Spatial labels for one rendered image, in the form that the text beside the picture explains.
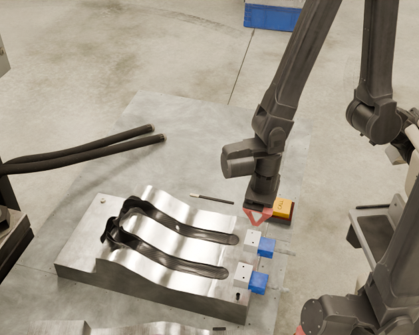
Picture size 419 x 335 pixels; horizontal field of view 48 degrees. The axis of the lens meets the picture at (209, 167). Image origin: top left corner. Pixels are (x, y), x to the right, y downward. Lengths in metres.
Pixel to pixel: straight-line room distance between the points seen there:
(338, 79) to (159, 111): 2.08
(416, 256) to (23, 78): 3.32
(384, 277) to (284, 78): 0.41
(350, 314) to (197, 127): 1.09
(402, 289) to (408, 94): 3.00
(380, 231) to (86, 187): 0.88
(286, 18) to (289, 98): 3.25
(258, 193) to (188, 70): 2.61
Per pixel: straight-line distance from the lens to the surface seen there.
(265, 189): 1.03
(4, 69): 1.58
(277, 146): 0.94
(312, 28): 0.91
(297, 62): 0.92
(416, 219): 0.63
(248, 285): 1.13
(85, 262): 1.25
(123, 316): 1.22
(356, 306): 0.78
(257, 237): 1.20
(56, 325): 1.11
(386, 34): 1.00
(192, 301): 1.17
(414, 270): 0.69
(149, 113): 1.78
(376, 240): 1.10
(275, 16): 4.17
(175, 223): 1.26
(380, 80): 1.03
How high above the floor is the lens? 1.84
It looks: 43 degrees down
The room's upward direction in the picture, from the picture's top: 1 degrees clockwise
